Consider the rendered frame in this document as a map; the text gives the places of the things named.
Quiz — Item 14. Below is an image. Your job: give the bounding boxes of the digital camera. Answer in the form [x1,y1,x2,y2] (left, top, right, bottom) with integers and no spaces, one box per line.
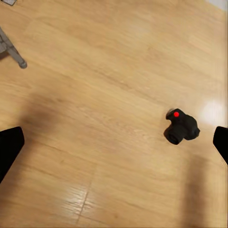
[166,108,200,145]

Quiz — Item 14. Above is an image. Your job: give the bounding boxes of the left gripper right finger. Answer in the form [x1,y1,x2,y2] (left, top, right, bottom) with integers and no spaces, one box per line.
[213,126,228,165]

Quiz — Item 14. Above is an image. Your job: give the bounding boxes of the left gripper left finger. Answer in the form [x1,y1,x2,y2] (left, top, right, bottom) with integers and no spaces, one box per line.
[0,126,25,184]

